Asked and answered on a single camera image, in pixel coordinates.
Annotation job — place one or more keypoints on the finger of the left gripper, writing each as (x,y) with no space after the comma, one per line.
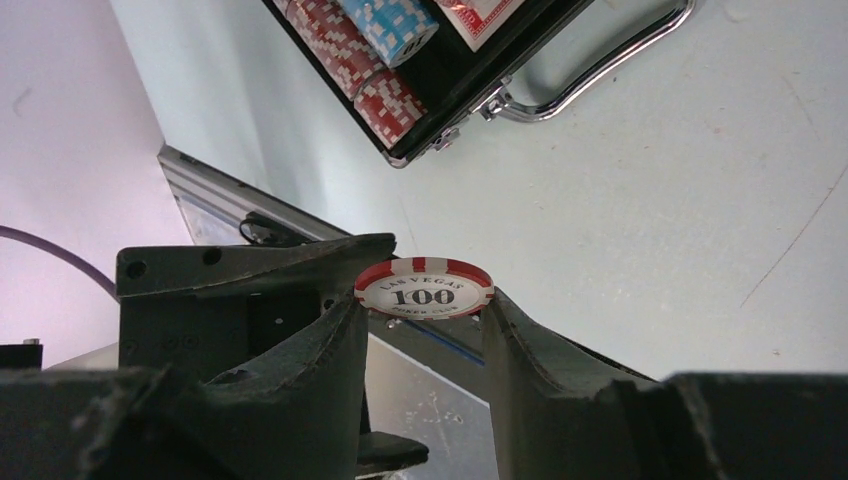
(211,271)
(382,454)

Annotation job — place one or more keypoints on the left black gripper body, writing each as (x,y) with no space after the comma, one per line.
(212,331)

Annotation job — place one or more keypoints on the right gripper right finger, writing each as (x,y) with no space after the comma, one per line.
(562,411)

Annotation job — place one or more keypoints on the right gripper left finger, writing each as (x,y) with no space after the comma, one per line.
(77,425)

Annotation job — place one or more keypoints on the white red chip stack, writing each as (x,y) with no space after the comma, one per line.
(424,288)

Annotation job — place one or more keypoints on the black poker set case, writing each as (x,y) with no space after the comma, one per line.
(455,83)

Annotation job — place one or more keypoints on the light blue chip stack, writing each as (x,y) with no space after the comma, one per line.
(396,29)

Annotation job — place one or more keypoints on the red white chip row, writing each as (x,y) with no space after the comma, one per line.
(379,95)

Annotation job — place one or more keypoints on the red playing card deck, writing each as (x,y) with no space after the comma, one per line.
(476,21)

